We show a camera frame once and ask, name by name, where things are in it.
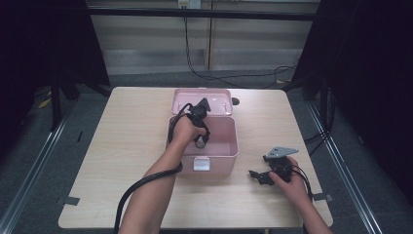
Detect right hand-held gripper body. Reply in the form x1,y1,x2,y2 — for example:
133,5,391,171
262,146,300,182

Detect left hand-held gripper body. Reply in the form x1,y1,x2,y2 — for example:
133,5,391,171
187,97,212,137

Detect pink storage box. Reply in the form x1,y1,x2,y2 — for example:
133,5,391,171
168,87,241,177

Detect person's left hand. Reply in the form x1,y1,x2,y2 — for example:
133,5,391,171
168,115,207,152

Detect person's right hand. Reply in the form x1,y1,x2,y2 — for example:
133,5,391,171
268,156,314,210

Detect grey tape strip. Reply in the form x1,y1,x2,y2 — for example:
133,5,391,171
56,195,81,207
312,192,334,203

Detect black horizontal bar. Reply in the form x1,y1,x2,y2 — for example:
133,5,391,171
87,7,318,22

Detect black curtain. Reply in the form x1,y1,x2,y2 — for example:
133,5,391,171
290,0,413,199
0,0,111,160

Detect black metal stand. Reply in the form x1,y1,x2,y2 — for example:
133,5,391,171
48,72,113,133

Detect right hand-held gripper cable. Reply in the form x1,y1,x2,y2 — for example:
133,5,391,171
289,163,315,201

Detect hand-held gripper cable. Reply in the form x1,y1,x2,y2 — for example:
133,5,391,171
113,102,197,234
289,163,315,201

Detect black floor cables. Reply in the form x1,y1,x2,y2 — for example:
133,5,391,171
303,129,333,156

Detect black wall cable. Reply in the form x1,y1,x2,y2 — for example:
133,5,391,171
182,17,297,90

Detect metal floor rail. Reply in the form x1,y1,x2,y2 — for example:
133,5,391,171
0,97,77,234
306,100,385,234

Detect left hand-held gripper cable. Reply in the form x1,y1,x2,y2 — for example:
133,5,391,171
113,102,197,234

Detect white wall socket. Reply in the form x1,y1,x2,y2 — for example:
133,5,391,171
177,0,203,10

